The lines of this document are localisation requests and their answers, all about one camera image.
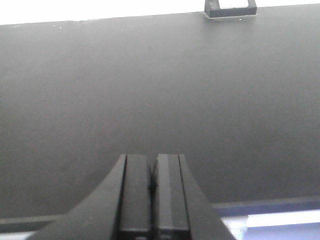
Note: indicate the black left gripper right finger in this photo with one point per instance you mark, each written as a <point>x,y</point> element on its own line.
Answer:
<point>181,211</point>

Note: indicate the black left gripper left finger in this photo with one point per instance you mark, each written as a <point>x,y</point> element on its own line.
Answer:
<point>118,209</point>

